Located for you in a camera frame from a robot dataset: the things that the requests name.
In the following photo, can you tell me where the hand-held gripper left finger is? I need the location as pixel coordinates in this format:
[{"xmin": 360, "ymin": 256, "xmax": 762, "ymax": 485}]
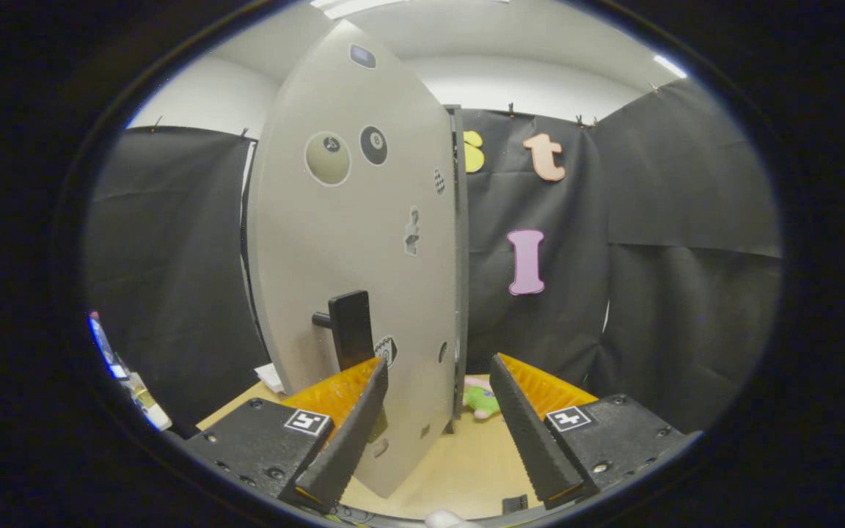
[{"xmin": 182, "ymin": 356, "xmax": 390, "ymax": 514}]

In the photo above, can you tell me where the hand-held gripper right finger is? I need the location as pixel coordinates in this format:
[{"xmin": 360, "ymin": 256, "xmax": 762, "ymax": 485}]
[{"xmin": 490, "ymin": 353, "xmax": 703, "ymax": 512}]

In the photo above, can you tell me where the grey shoe cabinet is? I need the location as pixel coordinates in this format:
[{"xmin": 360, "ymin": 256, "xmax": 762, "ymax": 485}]
[{"xmin": 443, "ymin": 104, "xmax": 469, "ymax": 435}]

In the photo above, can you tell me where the green and pink plush toy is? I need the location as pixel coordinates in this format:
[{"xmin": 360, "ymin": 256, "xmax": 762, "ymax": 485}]
[{"xmin": 463, "ymin": 376, "xmax": 502, "ymax": 420}]

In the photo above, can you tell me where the white cover book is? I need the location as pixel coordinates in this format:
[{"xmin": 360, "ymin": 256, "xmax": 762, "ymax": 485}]
[{"xmin": 254, "ymin": 363, "xmax": 288, "ymax": 395}]

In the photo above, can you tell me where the black backdrop cloth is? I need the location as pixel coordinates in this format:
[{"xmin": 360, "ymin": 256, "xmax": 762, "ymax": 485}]
[{"xmin": 84, "ymin": 77, "xmax": 784, "ymax": 441}]

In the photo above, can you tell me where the white box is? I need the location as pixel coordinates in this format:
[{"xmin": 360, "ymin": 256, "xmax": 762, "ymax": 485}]
[{"xmin": 125, "ymin": 370, "xmax": 172, "ymax": 432}]

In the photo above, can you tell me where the blue object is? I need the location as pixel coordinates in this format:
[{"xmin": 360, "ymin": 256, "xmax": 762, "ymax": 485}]
[{"xmin": 87, "ymin": 312, "xmax": 126, "ymax": 381}]

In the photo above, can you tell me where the long ceiling light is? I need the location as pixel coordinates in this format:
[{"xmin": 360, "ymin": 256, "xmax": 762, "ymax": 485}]
[
  {"xmin": 310, "ymin": 0, "xmax": 412, "ymax": 19},
  {"xmin": 651, "ymin": 54, "xmax": 689, "ymax": 80}
]

